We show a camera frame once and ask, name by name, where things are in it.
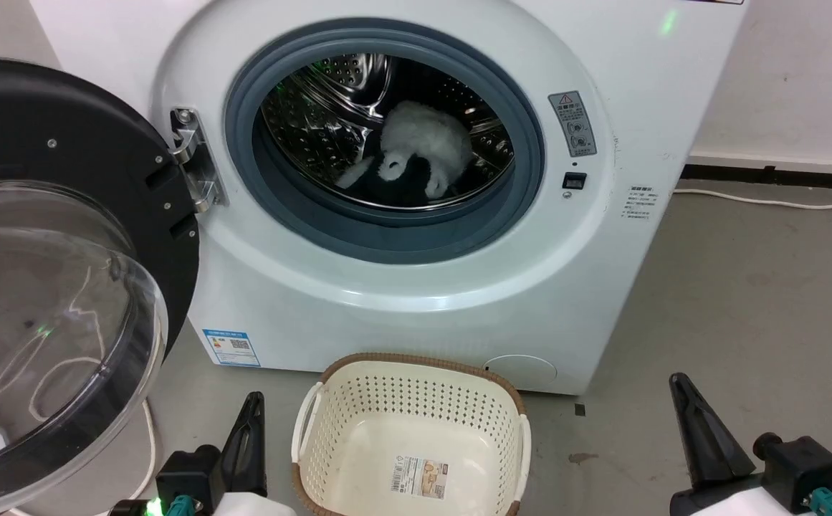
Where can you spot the white fluffy garment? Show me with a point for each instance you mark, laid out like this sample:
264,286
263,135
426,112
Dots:
426,136

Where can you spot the white front-load washing machine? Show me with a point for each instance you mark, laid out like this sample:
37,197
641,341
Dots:
401,315

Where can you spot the dark plush item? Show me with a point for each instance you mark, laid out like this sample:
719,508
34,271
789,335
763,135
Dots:
401,192

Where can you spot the round white filter cover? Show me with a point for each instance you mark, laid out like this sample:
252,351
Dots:
523,371

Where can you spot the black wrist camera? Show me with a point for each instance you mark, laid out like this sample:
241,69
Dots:
186,476
813,469

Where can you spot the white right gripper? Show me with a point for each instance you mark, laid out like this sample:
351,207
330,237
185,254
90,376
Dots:
738,498

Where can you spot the black door latch socket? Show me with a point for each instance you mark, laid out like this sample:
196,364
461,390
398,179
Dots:
574,180

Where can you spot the blue energy label sticker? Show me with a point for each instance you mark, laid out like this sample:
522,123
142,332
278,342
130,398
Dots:
231,347

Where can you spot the cream perforated laundry basket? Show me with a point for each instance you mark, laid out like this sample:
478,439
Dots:
416,401

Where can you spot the chrome door hinge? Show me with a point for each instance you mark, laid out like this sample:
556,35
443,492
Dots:
197,161

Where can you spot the black baseboard strip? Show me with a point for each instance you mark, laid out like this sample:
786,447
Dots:
781,176

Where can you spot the black washer door with glass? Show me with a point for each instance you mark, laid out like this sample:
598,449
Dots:
50,122

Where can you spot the stainless steel washer drum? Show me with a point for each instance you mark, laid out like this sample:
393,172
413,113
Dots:
315,129

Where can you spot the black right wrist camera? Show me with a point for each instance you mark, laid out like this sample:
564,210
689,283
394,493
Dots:
813,469

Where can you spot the paper product label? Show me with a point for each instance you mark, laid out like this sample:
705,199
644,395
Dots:
419,478

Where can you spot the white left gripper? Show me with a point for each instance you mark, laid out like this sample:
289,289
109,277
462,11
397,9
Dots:
254,507

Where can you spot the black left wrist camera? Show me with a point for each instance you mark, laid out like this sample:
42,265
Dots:
186,476

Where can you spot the grey warning sticker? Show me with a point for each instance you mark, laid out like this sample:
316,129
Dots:
573,123

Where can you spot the grey rubber door gasket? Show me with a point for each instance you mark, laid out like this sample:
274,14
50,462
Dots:
387,240

